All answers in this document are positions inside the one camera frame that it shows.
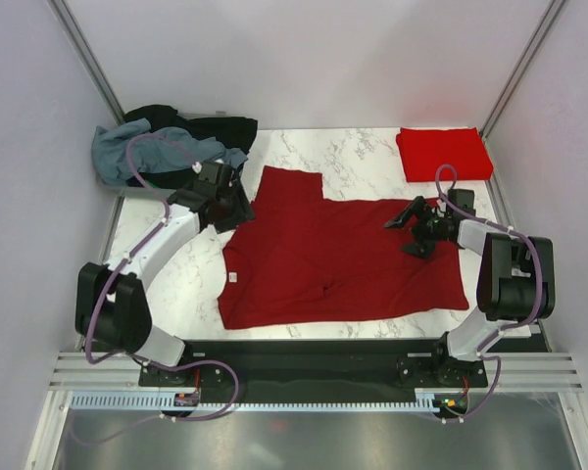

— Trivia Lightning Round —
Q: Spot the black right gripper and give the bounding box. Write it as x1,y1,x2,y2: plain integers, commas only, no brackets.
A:
383,197,447,260

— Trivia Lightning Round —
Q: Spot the dark red t shirt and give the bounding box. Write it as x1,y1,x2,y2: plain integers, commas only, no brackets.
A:
218,166,469,330

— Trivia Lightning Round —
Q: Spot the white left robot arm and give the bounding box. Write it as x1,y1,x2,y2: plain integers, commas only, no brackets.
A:
74,162,254,385

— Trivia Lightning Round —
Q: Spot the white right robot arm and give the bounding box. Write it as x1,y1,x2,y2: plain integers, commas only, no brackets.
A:
384,189,555,386

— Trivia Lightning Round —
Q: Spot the folded bright red t shirt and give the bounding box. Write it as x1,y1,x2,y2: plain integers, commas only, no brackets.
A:
396,128,494,183

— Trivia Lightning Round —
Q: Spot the black t shirt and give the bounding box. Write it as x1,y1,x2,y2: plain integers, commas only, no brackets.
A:
122,103,259,193

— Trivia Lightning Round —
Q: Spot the grey plastic laundry bin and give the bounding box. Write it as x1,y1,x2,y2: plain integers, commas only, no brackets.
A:
97,111,259,200

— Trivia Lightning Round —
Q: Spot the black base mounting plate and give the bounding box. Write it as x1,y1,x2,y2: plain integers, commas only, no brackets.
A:
139,339,488,402

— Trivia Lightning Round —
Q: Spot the blue grey t shirt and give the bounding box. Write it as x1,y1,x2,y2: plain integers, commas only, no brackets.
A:
91,118,248,186

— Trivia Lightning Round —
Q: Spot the aluminium frame rail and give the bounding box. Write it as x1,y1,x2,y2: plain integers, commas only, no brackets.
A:
49,352,582,393

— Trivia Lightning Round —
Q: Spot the white slotted cable duct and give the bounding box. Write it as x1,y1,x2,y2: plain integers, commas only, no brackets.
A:
71,390,469,413

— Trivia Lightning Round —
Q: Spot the right corner aluminium post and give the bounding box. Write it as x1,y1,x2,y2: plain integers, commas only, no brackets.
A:
479,0,569,141

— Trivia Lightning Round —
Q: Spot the corner aluminium post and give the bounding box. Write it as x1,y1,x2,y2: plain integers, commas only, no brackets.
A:
48,0,124,123
479,0,569,141

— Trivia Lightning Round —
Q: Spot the left corner aluminium post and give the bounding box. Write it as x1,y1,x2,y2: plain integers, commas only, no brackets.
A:
48,0,124,123

